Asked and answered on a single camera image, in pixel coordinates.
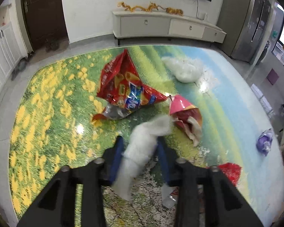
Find red clear plastic wrapper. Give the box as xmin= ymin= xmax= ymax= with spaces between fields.
xmin=161 ymin=162 xmax=242 ymax=208

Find purple plastic bag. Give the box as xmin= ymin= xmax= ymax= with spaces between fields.
xmin=256 ymin=129 xmax=273 ymax=156

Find pink red wrapper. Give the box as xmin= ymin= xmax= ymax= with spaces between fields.
xmin=169 ymin=95 xmax=203 ymax=147

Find white tissue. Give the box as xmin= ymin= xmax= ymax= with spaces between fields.
xmin=112 ymin=115 xmax=172 ymax=201

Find red chip snack bag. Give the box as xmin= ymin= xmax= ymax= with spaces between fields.
xmin=92 ymin=49 xmax=167 ymax=120

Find clear white plastic bag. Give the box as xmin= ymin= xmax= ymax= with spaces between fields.
xmin=162 ymin=56 xmax=204 ymax=83

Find purple square stool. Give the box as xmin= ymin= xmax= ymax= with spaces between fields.
xmin=266 ymin=69 xmax=279 ymax=85

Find grey slippers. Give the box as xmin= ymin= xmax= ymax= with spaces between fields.
xmin=11 ymin=58 xmax=27 ymax=81

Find brown shoes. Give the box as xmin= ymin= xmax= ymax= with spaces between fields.
xmin=45 ymin=38 xmax=59 ymax=52

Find white shoe cabinet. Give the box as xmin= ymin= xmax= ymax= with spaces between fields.
xmin=0 ymin=3 xmax=25 ymax=92

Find grey steel refrigerator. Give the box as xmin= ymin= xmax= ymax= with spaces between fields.
xmin=217 ymin=0 xmax=271 ymax=63

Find white low tv cabinet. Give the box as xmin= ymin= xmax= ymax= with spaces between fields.
xmin=112 ymin=11 xmax=227 ymax=44

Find dark brown entrance door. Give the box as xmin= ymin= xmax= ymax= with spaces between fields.
xmin=21 ymin=0 xmax=68 ymax=51

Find golden tiger ornament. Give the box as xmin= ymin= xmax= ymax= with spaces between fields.
xmin=165 ymin=7 xmax=184 ymax=16

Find golden dragon ornament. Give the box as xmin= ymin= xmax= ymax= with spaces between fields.
xmin=117 ymin=2 xmax=161 ymax=12

